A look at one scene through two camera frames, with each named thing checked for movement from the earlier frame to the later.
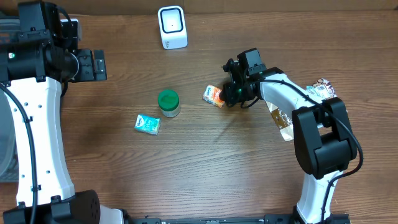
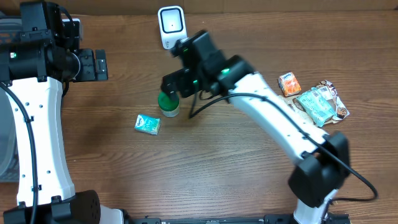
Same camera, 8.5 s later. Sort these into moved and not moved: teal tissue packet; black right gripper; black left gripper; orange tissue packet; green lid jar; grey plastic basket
Moved: orange tissue packet; black right gripper
Not moved: black left gripper; grey plastic basket; teal tissue packet; green lid jar
